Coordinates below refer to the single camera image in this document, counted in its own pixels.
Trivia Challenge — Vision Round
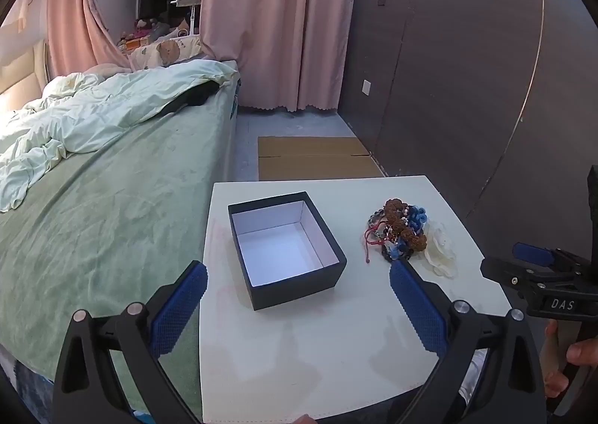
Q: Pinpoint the blue woven bracelet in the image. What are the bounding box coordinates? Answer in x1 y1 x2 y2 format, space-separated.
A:
387 206 429 262

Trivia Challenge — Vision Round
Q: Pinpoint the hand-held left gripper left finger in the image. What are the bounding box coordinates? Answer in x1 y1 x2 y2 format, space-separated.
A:
52 260 209 424

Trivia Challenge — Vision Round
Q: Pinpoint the red string bracelet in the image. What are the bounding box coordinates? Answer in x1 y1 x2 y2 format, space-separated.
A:
363 223 391 265

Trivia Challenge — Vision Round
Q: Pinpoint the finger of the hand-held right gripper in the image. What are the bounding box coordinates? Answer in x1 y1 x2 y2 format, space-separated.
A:
480 257 580 308
512 243 587 273

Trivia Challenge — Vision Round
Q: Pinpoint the white flower bracelet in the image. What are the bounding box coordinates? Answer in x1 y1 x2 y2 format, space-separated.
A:
422 221 459 276

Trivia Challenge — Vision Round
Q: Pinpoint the bed with green sheet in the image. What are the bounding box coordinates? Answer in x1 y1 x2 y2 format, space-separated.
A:
0 60 242 408

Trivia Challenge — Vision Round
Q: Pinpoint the dark cloth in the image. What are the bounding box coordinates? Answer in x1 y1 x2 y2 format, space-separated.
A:
160 81 221 117

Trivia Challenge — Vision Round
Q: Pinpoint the person's right hand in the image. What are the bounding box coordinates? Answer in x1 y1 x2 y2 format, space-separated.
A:
539 320 598 399

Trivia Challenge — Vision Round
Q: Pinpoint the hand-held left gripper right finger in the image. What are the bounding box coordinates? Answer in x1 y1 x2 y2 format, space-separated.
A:
389 259 547 424

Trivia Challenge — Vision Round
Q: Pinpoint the white stand lamp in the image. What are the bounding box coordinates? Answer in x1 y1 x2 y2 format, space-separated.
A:
170 0 204 37

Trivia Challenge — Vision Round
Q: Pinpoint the flat brown cardboard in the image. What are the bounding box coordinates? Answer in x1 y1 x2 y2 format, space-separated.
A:
257 136 386 181

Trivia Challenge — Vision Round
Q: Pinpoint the beige padded headboard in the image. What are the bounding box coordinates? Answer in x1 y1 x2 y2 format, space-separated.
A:
0 38 50 113

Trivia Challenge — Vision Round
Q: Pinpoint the pile of plush toys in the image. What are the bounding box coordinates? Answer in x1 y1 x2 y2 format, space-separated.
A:
118 17 172 51

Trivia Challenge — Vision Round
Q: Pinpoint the brown seed bead bracelet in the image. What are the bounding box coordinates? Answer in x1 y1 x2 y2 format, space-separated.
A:
384 199 429 253

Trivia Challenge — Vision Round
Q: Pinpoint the patterned cream pillow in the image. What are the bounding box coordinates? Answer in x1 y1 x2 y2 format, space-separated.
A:
128 34 204 73

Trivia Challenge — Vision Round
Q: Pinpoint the black square gift box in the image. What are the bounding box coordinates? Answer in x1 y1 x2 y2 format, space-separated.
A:
227 191 348 311

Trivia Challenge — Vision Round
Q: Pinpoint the pale green duvet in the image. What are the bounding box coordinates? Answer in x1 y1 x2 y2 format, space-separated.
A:
0 60 239 213

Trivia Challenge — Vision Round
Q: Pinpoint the pink curtain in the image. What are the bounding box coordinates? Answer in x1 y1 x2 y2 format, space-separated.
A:
199 0 359 113
46 0 137 75

